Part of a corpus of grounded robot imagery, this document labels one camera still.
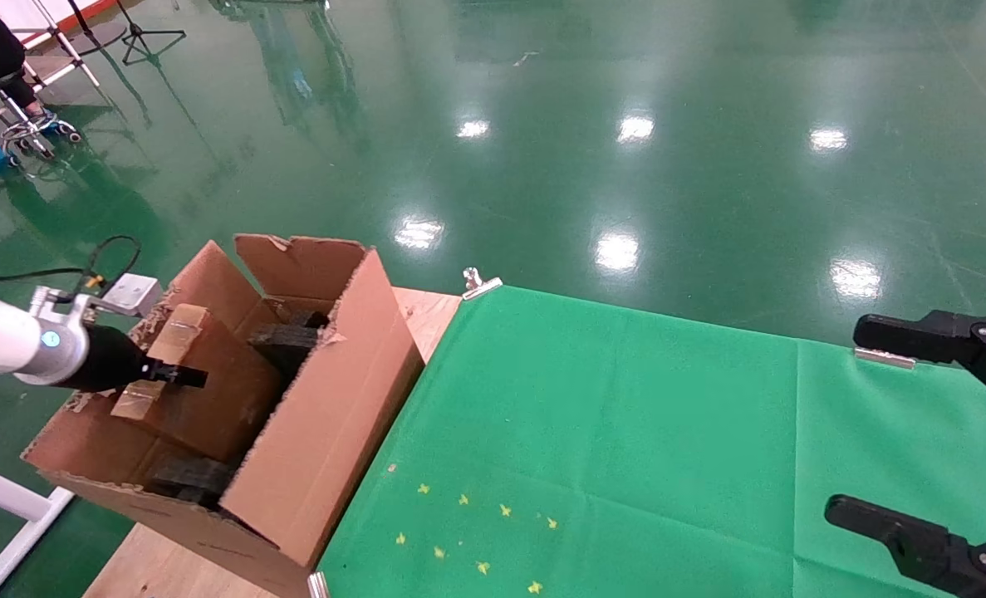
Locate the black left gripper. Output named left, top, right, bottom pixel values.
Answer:
left=61, top=324, right=209, bottom=393

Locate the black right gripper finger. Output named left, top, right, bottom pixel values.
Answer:
left=853, top=308, right=986, bottom=415
left=824, top=494, right=986, bottom=598

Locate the small brown taped cardboard box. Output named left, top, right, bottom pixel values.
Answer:
left=110, top=303, right=285, bottom=465

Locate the large open cardboard carton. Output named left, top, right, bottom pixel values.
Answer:
left=22, top=233, right=426, bottom=598

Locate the black foam block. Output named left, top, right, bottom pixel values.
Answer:
left=147, top=454, right=238, bottom=509
left=247, top=311, right=333, bottom=376

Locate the wheeled metal stool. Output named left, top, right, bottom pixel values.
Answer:
left=0, top=76, right=84, bottom=164

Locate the green tablecloth with star marks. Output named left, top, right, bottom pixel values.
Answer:
left=318, top=285, right=986, bottom=598

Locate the black tripod stand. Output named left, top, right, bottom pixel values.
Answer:
left=115, top=0, right=189, bottom=66

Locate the black round-base stand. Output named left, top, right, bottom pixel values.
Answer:
left=67, top=0, right=130, bottom=51

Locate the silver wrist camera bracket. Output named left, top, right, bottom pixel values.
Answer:
left=31, top=273, right=164, bottom=322

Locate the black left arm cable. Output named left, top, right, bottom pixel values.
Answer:
left=0, top=235, right=143, bottom=289

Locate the white metal floor frame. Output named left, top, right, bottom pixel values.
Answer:
left=0, top=454, right=76, bottom=598

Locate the white folding easel frame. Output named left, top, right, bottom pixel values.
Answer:
left=9, top=0, right=103, bottom=89

